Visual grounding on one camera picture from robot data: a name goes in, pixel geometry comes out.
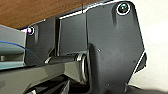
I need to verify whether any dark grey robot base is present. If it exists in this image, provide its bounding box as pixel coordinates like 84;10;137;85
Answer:
23;0;148;94

